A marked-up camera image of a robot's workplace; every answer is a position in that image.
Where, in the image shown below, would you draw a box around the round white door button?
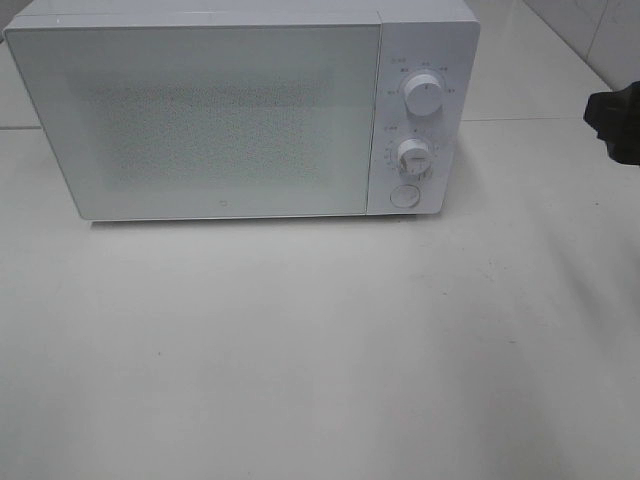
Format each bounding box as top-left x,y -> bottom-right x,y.
390,184 -> 421,208

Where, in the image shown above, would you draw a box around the white microwave oven body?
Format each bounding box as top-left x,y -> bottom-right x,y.
3,1 -> 480,219

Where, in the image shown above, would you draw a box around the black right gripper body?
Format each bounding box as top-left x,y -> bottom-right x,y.
583,81 -> 640,165

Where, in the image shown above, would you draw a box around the upper white power knob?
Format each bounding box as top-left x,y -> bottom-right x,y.
402,72 -> 443,117

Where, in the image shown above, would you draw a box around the white timer knob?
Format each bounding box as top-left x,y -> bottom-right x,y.
397,138 -> 431,176

